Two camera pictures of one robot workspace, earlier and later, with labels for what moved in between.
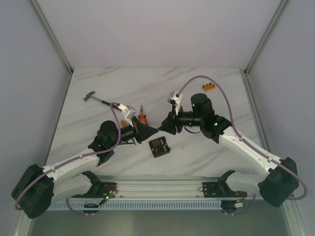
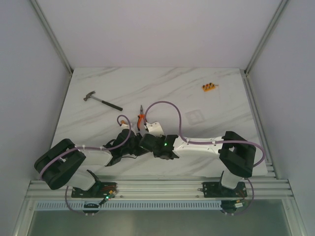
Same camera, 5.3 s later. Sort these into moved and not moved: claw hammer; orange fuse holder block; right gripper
Moved: right gripper
Not moved: claw hammer; orange fuse holder block
